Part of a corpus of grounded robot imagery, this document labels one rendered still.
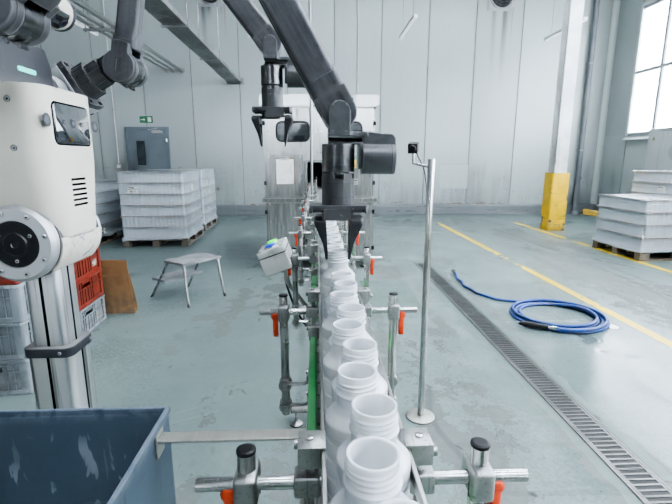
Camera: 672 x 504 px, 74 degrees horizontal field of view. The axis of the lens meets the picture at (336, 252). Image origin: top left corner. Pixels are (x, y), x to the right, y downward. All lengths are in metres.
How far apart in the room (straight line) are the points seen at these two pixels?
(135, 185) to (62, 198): 6.46
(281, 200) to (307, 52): 4.75
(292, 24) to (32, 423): 0.78
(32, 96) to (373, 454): 0.91
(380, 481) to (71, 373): 0.99
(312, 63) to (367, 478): 0.63
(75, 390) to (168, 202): 6.29
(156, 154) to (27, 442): 10.80
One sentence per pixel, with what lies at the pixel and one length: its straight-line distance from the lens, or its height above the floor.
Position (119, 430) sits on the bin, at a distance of 0.88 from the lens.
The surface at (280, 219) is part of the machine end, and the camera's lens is 5.55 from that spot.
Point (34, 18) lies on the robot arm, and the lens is 0.94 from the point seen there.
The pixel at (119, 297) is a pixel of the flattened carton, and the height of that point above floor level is 0.16.
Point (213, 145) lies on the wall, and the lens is 11.27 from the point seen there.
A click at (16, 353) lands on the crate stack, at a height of 0.26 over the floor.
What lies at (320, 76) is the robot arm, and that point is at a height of 1.48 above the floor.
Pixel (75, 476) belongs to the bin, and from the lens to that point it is 0.96.
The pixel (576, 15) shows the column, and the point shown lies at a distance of 9.90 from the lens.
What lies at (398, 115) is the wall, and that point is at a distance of 11.22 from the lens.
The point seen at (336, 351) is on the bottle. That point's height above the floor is 1.14.
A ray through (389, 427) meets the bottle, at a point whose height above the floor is 1.15.
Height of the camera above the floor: 1.35
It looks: 12 degrees down
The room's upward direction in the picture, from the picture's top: straight up
